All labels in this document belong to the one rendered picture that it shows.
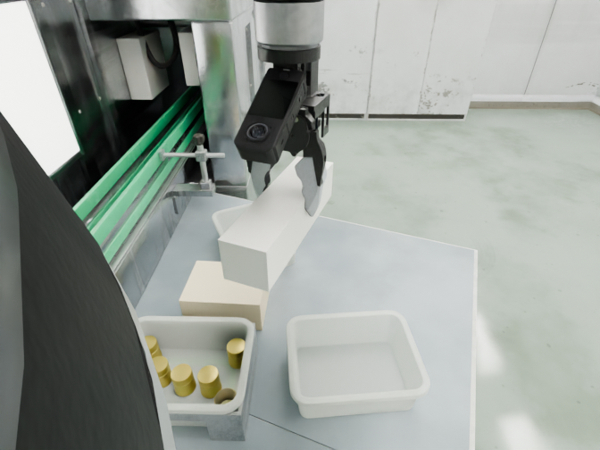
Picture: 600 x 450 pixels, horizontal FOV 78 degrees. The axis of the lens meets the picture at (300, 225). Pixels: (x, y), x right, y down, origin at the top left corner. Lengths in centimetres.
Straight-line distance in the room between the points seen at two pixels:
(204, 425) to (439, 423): 38
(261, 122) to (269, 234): 13
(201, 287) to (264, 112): 47
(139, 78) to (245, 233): 98
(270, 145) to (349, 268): 60
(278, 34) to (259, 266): 24
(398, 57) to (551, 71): 184
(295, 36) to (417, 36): 360
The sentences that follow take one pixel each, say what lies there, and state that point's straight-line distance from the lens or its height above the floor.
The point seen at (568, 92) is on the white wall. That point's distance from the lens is 531.
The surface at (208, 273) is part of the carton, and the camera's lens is 82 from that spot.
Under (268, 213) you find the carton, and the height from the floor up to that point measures 111.
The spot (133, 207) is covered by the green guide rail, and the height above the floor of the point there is 92.
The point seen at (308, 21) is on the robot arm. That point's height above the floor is 132.
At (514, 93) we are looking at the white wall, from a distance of 503.
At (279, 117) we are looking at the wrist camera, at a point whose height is 124.
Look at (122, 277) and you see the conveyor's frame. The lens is 83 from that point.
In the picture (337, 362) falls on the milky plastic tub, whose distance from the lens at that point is 75.
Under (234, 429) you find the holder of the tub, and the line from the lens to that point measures 65.
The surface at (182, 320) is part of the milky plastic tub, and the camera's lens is 72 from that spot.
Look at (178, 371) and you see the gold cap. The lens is 69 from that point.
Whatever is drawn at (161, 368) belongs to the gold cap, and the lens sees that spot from 70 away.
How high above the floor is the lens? 137
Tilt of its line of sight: 35 degrees down
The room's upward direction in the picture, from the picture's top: straight up
